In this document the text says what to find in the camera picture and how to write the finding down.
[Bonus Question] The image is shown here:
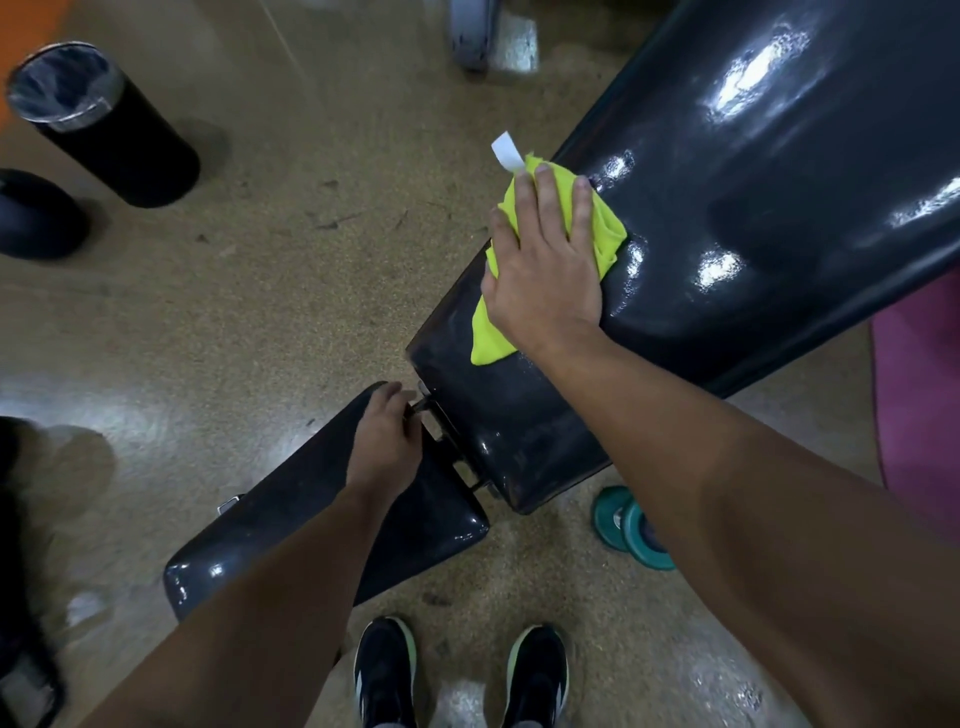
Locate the person's left forearm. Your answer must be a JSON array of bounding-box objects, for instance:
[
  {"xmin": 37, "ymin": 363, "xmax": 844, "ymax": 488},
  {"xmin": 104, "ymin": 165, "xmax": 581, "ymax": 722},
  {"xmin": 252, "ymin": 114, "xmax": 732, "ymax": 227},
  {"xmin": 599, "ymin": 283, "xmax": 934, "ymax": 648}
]
[{"xmin": 78, "ymin": 485, "xmax": 393, "ymax": 728}]

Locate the person's left black shoe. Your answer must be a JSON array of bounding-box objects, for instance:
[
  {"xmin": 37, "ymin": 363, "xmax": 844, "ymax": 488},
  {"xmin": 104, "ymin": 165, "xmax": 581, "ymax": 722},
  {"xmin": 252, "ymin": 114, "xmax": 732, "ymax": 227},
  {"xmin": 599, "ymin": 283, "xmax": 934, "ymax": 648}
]
[{"xmin": 352, "ymin": 616, "xmax": 419, "ymax": 728}]

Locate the person's black shoe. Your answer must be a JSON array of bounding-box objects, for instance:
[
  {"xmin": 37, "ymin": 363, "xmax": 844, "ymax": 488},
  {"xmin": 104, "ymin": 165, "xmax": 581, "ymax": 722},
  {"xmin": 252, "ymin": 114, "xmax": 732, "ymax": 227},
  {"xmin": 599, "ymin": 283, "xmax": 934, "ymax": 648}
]
[
  {"xmin": 352, "ymin": 616, "xmax": 419, "ymax": 728},
  {"xmin": 500, "ymin": 623, "xmax": 571, "ymax": 728}
]

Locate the person's right forearm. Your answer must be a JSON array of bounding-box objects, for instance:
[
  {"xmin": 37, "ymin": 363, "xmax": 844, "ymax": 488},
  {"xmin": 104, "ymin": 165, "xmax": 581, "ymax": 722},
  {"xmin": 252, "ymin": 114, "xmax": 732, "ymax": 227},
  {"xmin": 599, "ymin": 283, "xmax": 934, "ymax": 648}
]
[{"xmin": 536, "ymin": 329, "xmax": 960, "ymax": 728}]

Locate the black round trash bin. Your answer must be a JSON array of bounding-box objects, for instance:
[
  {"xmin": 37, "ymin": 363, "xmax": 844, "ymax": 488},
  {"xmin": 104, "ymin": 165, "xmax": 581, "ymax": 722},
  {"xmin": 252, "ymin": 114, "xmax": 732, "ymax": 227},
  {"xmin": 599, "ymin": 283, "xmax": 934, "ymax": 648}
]
[{"xmin": 5, "ymin": 41, "xmax": 202, "ymax": 210}]

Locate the pink exercise mat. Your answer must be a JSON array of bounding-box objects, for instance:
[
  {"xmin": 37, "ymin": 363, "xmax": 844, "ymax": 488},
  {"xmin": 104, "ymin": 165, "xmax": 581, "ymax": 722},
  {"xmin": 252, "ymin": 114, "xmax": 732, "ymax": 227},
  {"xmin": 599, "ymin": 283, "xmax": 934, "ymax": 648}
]
[{"xmin": 869, "ymin": 268, "xmax": 960, "ymax": 528}]

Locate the person's right black shoe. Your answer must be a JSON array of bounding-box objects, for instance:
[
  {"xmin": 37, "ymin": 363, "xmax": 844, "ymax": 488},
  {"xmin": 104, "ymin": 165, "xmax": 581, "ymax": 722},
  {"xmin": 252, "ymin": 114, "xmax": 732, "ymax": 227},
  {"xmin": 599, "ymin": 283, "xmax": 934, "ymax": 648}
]
[{"xmin": 500, "ymin": 623, "xmax": 571, "ymax": 728}]

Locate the teal dumbbell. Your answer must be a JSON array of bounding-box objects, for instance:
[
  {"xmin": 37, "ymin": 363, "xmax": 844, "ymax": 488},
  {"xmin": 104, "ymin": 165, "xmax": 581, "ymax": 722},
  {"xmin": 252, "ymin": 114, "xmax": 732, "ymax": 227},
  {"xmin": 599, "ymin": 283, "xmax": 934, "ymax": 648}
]
[{"xmin": 590, "ymin": 485, "xmax": 677, "ymax": 573}]

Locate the black bag with straps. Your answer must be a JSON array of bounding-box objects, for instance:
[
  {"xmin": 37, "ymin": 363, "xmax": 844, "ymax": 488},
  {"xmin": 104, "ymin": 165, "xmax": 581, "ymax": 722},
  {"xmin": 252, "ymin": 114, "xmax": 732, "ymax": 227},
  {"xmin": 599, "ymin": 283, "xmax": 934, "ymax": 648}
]
[{"xmin": 0, "ymin": 416, "xmax": 69, "ymax": 728}]

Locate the black padded gym bench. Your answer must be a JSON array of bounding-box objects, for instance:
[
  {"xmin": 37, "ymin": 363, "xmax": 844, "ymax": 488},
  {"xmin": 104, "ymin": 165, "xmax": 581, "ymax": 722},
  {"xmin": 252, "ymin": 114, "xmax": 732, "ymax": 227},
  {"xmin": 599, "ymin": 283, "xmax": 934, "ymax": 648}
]
[{"xmin": 162, "ymin": 0, "xmax": 960, "ymax": 624}]

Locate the yellow cleaning cloth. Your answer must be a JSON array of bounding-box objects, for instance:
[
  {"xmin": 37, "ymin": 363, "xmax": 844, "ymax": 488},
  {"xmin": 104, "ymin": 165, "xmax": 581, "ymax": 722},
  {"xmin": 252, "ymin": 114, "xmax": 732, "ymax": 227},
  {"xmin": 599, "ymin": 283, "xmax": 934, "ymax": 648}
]
[{"xmin": 470, "ymin": 131, "xmax": 629, "ymax": 367}]

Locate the person's left hand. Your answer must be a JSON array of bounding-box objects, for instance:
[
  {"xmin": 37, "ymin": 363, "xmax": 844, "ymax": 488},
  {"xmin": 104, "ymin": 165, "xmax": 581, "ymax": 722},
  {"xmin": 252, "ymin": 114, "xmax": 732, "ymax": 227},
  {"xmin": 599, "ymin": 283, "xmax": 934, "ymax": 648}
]
[{"xmin": 344, "ymin": 380, "xmax": 424, "ymax": 505}]

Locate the person's right hand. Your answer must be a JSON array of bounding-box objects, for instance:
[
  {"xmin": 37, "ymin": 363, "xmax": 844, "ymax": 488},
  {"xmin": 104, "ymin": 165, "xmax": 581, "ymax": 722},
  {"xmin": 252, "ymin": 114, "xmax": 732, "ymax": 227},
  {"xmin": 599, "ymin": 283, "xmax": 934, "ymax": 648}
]
[{"xmin": 479, "ymin": 163, "xmax": 605, "ymax": 362}]

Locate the black round object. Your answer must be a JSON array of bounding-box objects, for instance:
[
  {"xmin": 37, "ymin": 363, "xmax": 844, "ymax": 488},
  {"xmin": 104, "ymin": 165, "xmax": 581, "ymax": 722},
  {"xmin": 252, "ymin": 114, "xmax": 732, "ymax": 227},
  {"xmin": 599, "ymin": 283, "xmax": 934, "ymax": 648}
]
[{"xmin": 0, "ymin": 168, "xmax": 92, "ymax": 262}]

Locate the grey metal dumbbell rack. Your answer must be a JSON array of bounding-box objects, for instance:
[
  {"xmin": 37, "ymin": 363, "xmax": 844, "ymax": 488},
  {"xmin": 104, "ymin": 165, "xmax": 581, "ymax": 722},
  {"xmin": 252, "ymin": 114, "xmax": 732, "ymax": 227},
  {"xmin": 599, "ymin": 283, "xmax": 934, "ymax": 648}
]
[{"xmin": 448, "ymin": 0, "xmax": 501, "ymax": 74}]

